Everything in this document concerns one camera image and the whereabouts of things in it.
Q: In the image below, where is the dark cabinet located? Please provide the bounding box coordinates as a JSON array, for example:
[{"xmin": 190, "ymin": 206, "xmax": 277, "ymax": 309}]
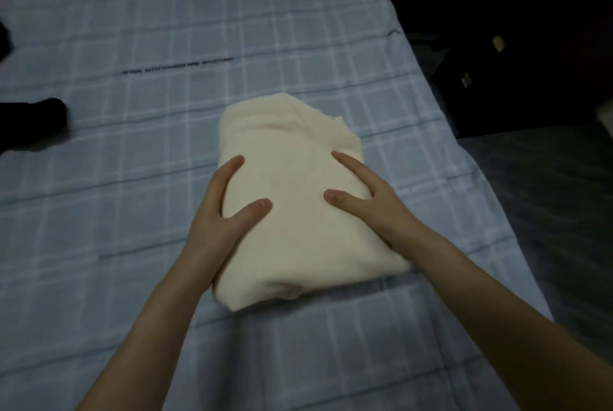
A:
[{"xmin": 374, "ymin": 0, "xmax": 613, "ymax": 139}]

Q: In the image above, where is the cream cloth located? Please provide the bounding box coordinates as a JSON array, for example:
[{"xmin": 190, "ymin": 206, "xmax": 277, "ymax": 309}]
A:
[{"xmin": 212, "ymin": 93, "xmax": 412, "ymax": 313}]

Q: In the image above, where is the person's right hand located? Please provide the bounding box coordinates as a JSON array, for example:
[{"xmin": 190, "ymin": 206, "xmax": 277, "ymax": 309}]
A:
[{"xmin": 324, "ymin": 151, "xmax": 434, "ymax": 263}]

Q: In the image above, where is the person's left forearm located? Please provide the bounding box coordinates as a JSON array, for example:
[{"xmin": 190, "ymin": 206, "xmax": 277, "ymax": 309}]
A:
[{"xmin": 74, "ymin": 248, "xmax": 216, "ymax": 411}]

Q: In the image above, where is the blue plaid bed sheet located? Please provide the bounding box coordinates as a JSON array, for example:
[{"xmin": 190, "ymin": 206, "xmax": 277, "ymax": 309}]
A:
[{"xmin": 0, "ymin": 0, "xmax": 556, "ymax": 411}]

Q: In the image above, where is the person's right forearm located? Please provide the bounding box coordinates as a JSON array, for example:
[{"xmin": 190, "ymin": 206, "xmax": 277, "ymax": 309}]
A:
[{"xmin": 405, "ymin": 231, "xmax": 613, "ymax": 411}]

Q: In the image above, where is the person's left hand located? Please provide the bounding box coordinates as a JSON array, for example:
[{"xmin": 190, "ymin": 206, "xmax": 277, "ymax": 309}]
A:
[{"xmin": 179, "ymin": 155, "xmax": 274, "ymax": 282}]

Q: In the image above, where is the black garment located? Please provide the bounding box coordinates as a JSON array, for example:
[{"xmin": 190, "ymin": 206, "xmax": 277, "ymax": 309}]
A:
[{"xmin": 0, "ymin": 97, "xmax": 69, "ymax": 154}]

